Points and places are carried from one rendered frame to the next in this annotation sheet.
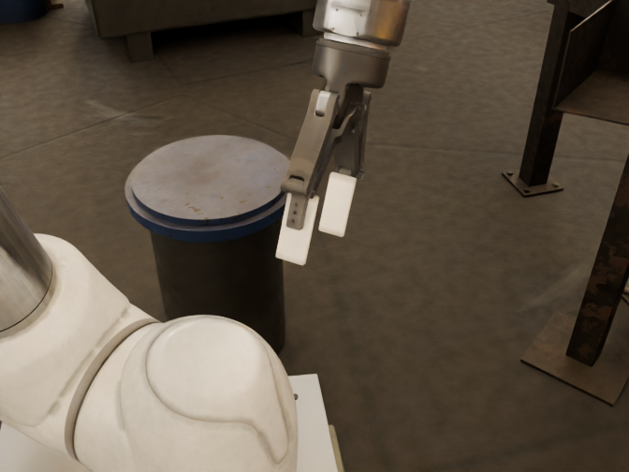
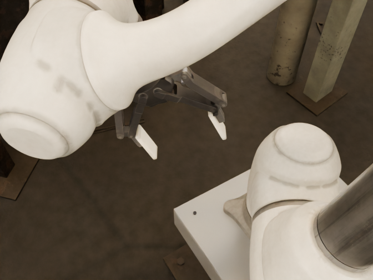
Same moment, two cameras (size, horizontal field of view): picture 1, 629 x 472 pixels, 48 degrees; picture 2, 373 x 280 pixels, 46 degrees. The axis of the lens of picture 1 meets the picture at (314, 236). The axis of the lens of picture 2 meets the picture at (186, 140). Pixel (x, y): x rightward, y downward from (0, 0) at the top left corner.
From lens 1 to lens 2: 0.90 m
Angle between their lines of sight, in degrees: 72
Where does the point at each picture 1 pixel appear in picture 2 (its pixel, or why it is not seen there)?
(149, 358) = (321, 160)
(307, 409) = (198, 205)
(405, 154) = not seen: outside the picture
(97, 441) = not seen: hidden behind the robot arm
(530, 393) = (41, 192)
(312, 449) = (220, 195)
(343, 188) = (143, 133)
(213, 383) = (314, 133)
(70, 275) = (314, 206)
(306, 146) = (208, 87)
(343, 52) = not seen: hidden behind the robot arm
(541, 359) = (13, 189)
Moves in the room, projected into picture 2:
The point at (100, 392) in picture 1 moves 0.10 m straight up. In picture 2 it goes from (329, 198) to (347, 166)
